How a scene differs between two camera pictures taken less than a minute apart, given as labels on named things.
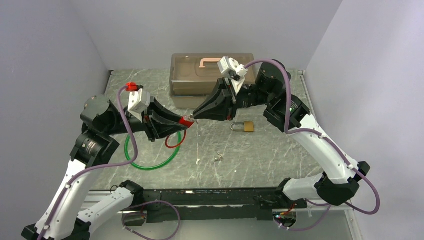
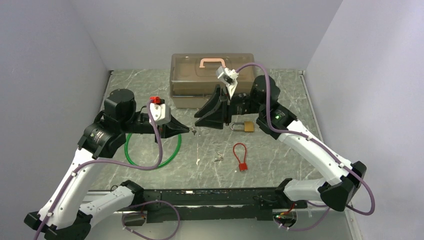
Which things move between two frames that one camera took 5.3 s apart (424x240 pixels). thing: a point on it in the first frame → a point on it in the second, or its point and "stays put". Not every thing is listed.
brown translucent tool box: [193, 76] stays put
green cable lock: [154, 167] stays put
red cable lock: [186, 122] → [242, 166]
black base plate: [215, 205] stays put
